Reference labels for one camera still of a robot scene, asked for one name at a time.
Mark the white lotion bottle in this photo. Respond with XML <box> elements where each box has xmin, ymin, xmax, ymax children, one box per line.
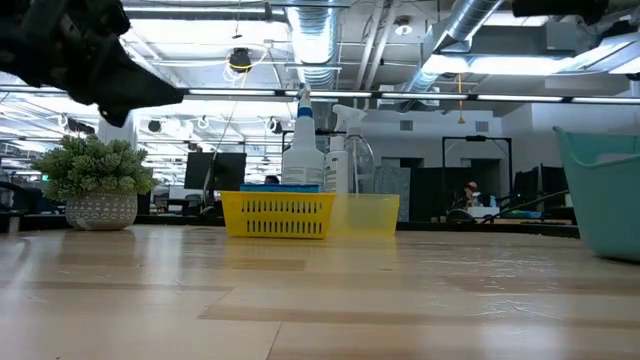
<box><xmin>323</xmin><ymin>135</ymin><xmax>350</xmax><ymax>195</ymax></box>

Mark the black monitor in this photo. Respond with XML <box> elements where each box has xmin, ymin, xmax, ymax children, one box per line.
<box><xmin>183</xmin><ymin>151</ymin><xmax>248</xmax><ymax>192</ymax></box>
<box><xmin>512</xmin><ymin>164</ymin><xmax>569</xmax><ymax>211</ymax></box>

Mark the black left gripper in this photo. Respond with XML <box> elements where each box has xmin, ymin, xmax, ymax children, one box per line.
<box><xmin>0</xmin><ymin>0</ymin><xmax>186</xmax><ymax>129</ymax></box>

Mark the blue rectangular sponge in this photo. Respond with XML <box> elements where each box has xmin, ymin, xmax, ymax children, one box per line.
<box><xmin>239</xmin><ymin>182</ymin><xmax>321</xmax><ymax>194</ymax></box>

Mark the yellow slotted basket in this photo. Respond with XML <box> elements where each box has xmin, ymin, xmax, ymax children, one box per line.
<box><xmin>219</xmin><ymin>190</ymin><xmax>337</xmax><ymax>240</ymax></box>

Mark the yellow translucent tray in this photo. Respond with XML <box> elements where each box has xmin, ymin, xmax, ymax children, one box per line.
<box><xmin>329</xmin><ymin>192</ymin><xmax>402</xmax><ymax>238</ymax></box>

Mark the black gantry stand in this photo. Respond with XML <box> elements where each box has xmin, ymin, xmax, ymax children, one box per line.
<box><xmin>442</xmin><ymin>134</ymin><xmax>514</xmax><ymax>201</ymax></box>

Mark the clear spray bottle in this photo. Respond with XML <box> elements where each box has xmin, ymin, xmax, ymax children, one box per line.
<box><xmin>332</xmin><ymin>103</ymin><xmax>376</xmax><ymax>195</ymax></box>

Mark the teal plastic tub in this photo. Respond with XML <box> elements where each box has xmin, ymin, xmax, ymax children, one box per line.
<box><xmin>551</xmin><ymin>124</ymin><xmax>640</xmax><ymax>264</ymax></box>

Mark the blue liquid spray bottle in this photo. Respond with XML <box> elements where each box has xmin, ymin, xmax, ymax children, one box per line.
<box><xmin>280</xmin><ymin>83</ymin><xmax>326</xmax><ymax>189</ymax></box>

